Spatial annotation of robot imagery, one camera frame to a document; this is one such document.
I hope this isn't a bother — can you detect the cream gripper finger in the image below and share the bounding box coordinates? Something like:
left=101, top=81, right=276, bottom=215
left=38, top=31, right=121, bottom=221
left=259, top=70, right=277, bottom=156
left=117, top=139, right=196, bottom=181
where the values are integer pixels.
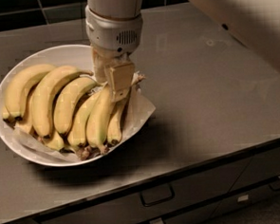
left=104, top=62, right=135, bottom=103
left=91, top=47, right=106, bottom=83

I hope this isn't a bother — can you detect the large white bowl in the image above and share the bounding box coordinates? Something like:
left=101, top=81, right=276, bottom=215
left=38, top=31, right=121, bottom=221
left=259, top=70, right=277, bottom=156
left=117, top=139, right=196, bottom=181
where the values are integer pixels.
left=0, top=45, right=151, bottom=167

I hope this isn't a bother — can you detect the lower drawer with labels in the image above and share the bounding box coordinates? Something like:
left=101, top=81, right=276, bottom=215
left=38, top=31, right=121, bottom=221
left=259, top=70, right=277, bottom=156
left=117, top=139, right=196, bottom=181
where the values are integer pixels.
left=136, top=176, right=280, bottom=224

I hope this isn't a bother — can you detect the small hidden left banana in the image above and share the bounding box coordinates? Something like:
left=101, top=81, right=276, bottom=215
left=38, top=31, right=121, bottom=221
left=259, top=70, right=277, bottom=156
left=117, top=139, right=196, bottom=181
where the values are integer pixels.
left=15, top=90, right=35, bottom=135

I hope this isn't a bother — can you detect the dark drawer with handle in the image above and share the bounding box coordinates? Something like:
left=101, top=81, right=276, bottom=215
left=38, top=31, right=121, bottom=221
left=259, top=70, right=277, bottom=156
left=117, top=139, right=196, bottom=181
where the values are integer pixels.
left=37, top=159, right=249, bottom=224

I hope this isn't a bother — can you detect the dark right drawer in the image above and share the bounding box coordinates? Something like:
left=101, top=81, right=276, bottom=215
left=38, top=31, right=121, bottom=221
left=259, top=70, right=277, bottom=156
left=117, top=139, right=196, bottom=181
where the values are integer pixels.
left=232, top=146, right=280, bottom=191

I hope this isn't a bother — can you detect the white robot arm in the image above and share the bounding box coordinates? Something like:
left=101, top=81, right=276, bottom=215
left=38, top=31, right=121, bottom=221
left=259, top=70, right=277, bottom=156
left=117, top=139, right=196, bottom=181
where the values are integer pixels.
left=85, top=0, right=280, bottom=103

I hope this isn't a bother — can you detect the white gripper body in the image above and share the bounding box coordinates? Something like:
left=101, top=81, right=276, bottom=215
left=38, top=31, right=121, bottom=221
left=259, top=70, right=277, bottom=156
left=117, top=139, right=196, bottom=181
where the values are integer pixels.
left=85, top=7, right=143, bottom=59

